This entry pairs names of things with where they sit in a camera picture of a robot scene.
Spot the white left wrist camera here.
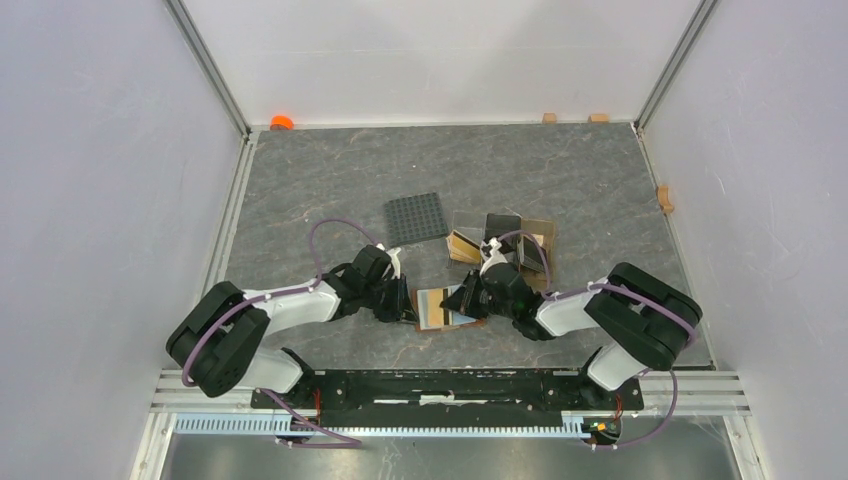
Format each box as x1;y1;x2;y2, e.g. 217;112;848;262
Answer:
376;243;402;279

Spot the brown leather card holder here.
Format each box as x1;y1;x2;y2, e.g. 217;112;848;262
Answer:
411;285;485;332

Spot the gold credit card stack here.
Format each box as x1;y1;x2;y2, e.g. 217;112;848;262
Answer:
445;230;483;265

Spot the dark grey studded baseplate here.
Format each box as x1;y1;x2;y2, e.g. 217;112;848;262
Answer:
383;192;449;247

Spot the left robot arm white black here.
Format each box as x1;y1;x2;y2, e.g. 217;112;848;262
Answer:
165;244;412;408

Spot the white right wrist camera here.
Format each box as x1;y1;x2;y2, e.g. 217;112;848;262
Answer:
480;237;508;276

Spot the black credit card stack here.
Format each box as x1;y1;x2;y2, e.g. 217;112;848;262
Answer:
518;234;548;273

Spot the curved wooden piece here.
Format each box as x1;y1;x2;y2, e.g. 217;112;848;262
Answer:
656;185;675;215

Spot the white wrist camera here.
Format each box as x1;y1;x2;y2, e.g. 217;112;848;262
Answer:
480;237;508;276
376;243;402;279

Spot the white slotted cable duct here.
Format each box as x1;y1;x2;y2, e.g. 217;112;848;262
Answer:
173;412;589;440

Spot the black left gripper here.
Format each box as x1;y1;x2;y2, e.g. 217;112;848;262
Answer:
362;272;419;324

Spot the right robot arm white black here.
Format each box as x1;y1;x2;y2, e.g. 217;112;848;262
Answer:
439;262;703;408

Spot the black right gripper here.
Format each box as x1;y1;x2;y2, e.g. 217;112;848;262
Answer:
441;270;516;321

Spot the orange round cap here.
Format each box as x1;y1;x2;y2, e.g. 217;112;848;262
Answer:
269;115;294;131

